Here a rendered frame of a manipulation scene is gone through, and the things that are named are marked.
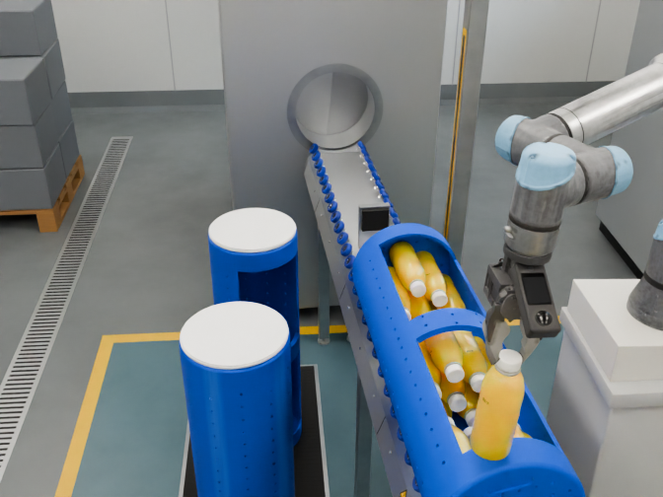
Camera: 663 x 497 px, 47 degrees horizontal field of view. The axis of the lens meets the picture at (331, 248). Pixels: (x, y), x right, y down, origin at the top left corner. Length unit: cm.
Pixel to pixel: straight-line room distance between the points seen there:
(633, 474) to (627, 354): 34
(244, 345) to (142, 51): 467
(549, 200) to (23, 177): 386
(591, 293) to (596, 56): 515
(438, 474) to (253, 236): 118
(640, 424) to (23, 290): 324
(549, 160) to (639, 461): 99
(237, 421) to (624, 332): 95
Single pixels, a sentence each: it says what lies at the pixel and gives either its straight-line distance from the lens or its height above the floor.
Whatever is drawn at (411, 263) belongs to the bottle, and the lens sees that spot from 196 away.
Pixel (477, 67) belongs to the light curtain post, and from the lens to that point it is 250.
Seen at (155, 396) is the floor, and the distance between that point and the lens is 340.
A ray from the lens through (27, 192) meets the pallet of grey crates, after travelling 470.
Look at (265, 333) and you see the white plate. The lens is 196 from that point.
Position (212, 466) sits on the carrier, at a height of 68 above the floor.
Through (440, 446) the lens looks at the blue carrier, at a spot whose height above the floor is 118.
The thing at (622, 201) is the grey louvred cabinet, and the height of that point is 32.
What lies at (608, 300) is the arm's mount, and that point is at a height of 124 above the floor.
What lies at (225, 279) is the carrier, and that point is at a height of 92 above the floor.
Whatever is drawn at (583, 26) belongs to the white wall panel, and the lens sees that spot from 676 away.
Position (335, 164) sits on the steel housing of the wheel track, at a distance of 312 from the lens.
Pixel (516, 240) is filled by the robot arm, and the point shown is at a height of 167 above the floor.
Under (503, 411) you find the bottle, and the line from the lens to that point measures 128.
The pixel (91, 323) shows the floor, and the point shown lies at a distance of 390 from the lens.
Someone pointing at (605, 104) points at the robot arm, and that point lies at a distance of 132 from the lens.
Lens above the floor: 222
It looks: 31 degrees down
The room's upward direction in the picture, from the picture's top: straight up
